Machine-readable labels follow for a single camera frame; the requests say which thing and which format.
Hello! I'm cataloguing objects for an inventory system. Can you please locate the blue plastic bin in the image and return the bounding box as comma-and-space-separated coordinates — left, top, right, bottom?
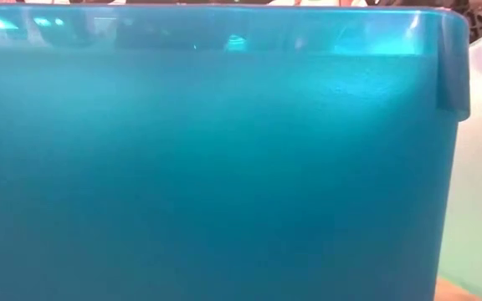
0, 3, 471, 301

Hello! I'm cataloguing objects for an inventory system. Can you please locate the light green translucent bin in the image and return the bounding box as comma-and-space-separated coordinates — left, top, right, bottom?
437, 24, 482, 301

